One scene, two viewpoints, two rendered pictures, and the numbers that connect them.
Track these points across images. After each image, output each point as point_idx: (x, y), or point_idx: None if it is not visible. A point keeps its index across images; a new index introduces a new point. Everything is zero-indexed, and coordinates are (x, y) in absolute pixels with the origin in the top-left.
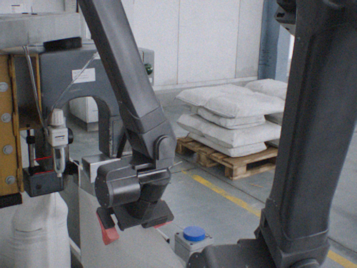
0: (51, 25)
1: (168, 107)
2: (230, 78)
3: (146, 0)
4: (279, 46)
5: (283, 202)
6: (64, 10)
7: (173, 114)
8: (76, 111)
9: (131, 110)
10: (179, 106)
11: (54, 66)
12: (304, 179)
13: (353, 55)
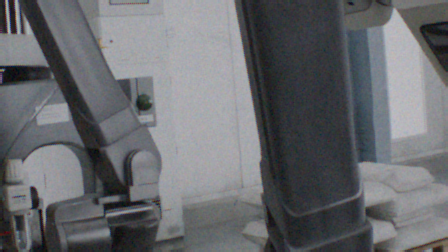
0: (2, 45)
1: (233, 220)
2: None
3: (189, 80)
4: (376, 122)
5: (270, 143)
6: None
7: (241, 228)
8: None
9: (85, 112)
10: (248, 218)
11: (11, 102)
12: (282, 75)
13: None
